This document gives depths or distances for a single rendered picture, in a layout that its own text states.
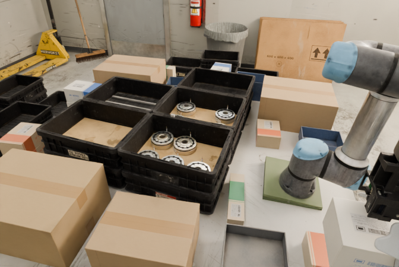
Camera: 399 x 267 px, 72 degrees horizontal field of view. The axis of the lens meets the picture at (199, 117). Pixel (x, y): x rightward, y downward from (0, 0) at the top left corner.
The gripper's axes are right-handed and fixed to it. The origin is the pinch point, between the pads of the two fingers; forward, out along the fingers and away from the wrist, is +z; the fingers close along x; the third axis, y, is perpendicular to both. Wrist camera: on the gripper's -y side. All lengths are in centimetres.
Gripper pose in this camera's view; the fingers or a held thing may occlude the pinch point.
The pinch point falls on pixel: (386, 237)
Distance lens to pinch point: 71.5
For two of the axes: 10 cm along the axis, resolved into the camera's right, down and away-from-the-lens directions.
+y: -9.7, -1.3, 1.9
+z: -0.1, 8.4, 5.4
